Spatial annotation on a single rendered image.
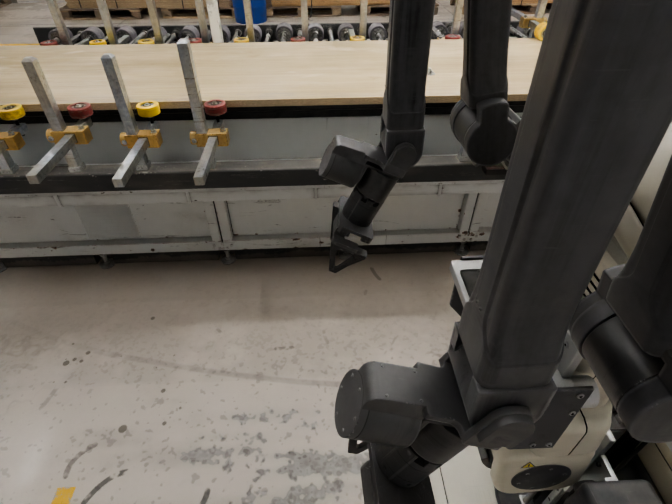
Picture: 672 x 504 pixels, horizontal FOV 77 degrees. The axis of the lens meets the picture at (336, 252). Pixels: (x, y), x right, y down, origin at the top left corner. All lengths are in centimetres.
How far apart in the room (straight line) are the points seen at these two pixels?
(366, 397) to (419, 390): 5
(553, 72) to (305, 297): 193
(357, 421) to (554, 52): 28
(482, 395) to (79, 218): 222
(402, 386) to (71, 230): 223
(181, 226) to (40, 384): 88
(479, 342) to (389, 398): 9
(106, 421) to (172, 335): 42
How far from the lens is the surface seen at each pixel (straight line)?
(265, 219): 215
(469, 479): 138
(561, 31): 22
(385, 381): 36
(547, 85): 23
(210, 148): 158
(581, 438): 83
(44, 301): 251
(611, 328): 41
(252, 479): 166
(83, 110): 189
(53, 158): 170
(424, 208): 219
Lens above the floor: 153
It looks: 41 degrees down
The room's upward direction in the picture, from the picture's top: straight up
